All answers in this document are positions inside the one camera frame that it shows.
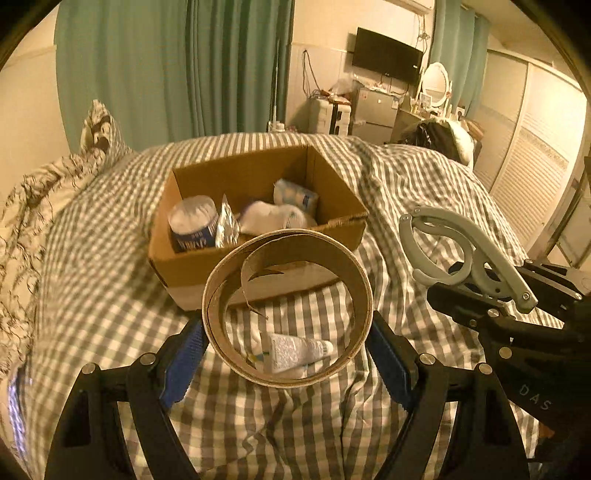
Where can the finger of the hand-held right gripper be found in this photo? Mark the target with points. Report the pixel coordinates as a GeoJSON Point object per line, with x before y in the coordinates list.
{"type": "Point", "coordinates": [457, 304]}
{"type": "Point", "coordinates": [554, 279]}

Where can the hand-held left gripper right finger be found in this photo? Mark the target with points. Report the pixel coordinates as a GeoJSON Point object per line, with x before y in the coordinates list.
{"type": "Point", "coordinates": [388, 364]}

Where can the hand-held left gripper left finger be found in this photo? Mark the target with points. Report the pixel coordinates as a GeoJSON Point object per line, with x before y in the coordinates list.
{"type": "Point", "coordinates": [184, 364]}

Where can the grey folding hanger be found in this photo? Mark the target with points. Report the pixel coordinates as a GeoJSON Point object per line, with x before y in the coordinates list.
{"type": "Point", "coordinates": [498, 272]}

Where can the cardboard box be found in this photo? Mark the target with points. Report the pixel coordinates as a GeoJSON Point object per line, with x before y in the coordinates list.
{"type": "Point", "coordinates": [194, 281]}

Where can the cardboard tape roll core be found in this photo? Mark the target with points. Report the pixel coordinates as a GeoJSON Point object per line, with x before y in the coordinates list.
{"type": "Point", "coordinates": [344, 272]}

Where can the white tube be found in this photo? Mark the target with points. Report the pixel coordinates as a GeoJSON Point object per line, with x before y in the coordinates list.
{"type": "Point", "coordinates": [291, 350]}

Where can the white wardrobe doors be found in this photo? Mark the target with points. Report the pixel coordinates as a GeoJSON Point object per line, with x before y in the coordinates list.
{"type": "Point", "coordinates": [531, 138]}

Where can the cotton swab jar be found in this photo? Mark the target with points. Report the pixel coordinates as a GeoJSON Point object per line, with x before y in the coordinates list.
{"type": "Point", "coordinates": [191, 221]}

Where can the silver foil packet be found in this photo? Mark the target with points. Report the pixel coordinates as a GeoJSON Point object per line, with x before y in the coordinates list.
{"type": "Point", "coordinates": [226, 226]}

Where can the grey checkered blanket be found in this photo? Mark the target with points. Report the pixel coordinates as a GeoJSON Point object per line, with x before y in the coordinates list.
{"type": "Point", "coordinates": [115, 230]}

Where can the black bag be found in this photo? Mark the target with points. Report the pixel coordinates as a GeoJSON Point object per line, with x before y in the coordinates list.
{"type": "Point", "coordinates": [434, 136]}

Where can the blue checked cloth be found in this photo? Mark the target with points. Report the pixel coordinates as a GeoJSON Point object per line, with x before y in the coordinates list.
{"type": "Point", "coordinates": [18, 410]}

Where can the white blue tissue packet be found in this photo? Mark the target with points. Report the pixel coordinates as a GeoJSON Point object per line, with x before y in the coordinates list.
{"type": "Point", "coordinates": [295, 196]}

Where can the silver mini fridge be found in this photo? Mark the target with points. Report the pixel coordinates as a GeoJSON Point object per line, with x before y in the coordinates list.
{"type": "Point", "coordinates": [374, 110]}

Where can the patterned white pillow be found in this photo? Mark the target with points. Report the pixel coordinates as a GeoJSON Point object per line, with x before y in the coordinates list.
{"type": "Point", "coordinates": [37, 207]}

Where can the white oval mirror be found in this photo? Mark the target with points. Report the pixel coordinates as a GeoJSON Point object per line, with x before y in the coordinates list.
{"type": "Point", "coordinates": [436, 81]}

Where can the grey suitcase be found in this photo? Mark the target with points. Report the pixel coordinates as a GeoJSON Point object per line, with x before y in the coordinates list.
{"type": "Point", "coordinates": [323, 115]}

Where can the narrow green curtain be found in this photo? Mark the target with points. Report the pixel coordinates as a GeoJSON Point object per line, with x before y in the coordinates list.
{"type": "Point", "coordinates": [475, 55]}

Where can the clear plastic bag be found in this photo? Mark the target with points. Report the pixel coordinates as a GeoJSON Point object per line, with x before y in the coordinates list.
{"type": "Point", "coordinates": [344, 85]}

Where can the black television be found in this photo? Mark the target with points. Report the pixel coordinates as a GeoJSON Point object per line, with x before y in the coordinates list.
{"type": "Point", "coordinates": [388, 55]}

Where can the wide green curtain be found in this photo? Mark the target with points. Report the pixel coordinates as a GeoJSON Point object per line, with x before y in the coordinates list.
{"type": "Point", "coordinates": [138, 69]}

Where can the white air conditioner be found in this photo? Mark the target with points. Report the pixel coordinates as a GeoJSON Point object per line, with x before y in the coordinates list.
{"type": "Point", "coordinates": [415, 4]}

